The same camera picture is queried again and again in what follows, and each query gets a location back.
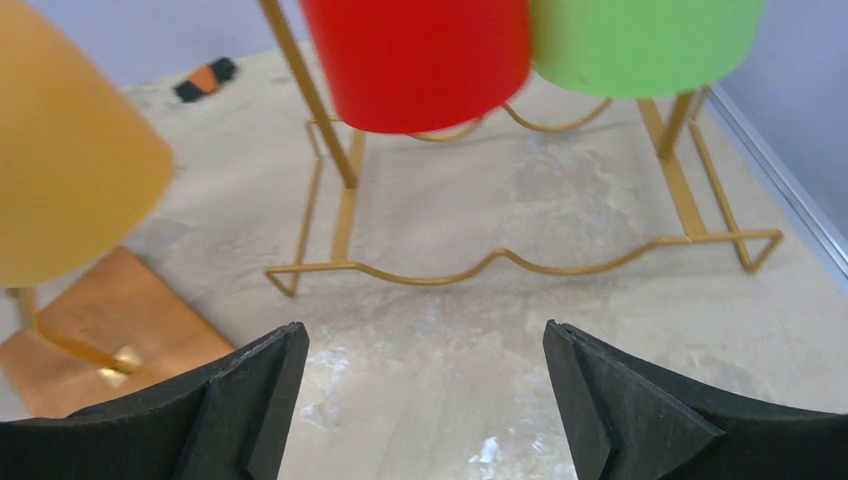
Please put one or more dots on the small orange black object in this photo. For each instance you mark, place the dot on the small orange black object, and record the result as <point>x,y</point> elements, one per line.
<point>205,80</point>

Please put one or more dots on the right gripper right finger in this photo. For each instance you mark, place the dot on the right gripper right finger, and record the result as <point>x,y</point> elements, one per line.
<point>627,418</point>

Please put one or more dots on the yellow goblet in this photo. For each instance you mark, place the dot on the yellow goblet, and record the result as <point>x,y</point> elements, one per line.
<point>80,167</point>

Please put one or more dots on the gold scroll wine glass rack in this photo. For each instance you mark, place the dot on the gold scroll wine glass rack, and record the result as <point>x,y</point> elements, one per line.
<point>119,306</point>

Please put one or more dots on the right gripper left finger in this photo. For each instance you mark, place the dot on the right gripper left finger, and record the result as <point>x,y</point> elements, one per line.
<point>228,419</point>

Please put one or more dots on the red goblet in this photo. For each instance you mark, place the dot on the red goblet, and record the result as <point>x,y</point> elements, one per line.
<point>412,66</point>

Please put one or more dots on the green goblet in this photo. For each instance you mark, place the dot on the green goblet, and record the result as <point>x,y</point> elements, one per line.
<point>640,48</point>

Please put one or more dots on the gold rectangular wire rack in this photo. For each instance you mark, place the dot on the gold rectangular wire rack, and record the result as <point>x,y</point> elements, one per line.
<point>462,177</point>

